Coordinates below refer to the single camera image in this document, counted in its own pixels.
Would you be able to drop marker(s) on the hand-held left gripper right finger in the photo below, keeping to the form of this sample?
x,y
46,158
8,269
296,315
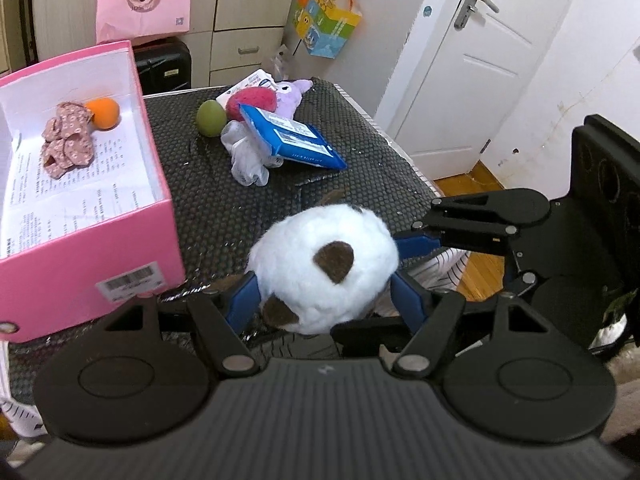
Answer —
x,y
407,302

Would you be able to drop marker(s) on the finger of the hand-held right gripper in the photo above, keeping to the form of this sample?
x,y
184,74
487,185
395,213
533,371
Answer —
x,y
417,245
521,277

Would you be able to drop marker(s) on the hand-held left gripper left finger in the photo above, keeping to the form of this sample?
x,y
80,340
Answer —
x,y
241,305

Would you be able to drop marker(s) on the white brown-patched plush ball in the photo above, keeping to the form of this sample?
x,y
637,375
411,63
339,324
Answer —
x,y
310,232

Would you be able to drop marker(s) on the white mesh bath sponge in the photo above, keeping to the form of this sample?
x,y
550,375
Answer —
x,y
247,162

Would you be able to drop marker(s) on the pink cardboard box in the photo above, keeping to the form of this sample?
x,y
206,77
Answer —
x,y
75,265

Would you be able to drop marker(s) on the green egg toy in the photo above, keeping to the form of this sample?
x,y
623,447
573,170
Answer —
x,y
211,119

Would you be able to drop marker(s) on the red strawberry plush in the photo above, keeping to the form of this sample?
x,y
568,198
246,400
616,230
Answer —
x,y
250,100

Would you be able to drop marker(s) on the white tissue pack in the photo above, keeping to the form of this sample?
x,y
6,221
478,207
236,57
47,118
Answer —
x,y
255,80

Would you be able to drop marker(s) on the striped cloth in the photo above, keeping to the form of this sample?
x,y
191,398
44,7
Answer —
x,y
445,270

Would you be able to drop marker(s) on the black textured mat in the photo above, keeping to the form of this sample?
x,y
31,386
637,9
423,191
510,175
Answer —
x,y
210,205

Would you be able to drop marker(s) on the blue wet wipes pack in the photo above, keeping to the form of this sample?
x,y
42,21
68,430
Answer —
x,y
292,140

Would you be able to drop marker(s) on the white door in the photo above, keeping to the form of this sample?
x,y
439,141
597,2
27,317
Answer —
x,y
475,85

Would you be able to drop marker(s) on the printed paper sheet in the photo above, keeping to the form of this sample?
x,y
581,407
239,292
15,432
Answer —
x,y
100,185

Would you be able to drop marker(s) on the purple plush toy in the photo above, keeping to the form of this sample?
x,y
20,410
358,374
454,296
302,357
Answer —
x,y
291,96

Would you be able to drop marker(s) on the clear plastic bag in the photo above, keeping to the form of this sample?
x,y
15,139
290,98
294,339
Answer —
x,y
280,62

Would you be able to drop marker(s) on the orange ball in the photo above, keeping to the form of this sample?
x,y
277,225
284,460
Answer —
x,y
104,114

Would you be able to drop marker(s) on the pink floral cloth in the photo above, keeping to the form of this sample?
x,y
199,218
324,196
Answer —
x,y
65,145

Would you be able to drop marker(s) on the colourful paper gift bag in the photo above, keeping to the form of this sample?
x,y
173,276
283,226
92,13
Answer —
x,y
325,25

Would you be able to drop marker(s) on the black suitcase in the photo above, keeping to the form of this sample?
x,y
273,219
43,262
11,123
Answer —
x,y
165,65

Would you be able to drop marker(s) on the beige wardrobe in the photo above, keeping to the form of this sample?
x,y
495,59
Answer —
x,y
240,0

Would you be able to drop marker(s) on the pink tote bag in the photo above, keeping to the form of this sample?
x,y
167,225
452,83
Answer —
x,y
145,5

